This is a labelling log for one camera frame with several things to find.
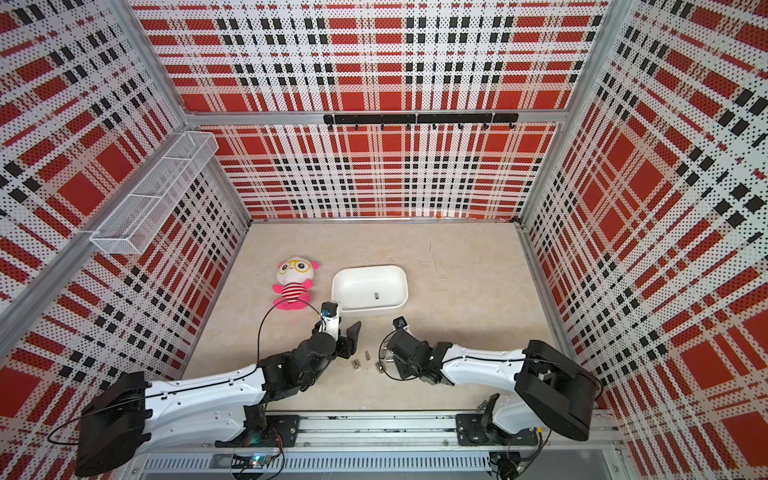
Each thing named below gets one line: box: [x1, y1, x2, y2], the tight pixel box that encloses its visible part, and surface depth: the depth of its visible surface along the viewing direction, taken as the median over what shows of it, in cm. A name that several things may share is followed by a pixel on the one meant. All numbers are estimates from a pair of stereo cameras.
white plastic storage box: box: [332, 264, 409, 313], surface depth 100 cm
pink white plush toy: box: [272, 256, 320, 311], surface depth 98 cm
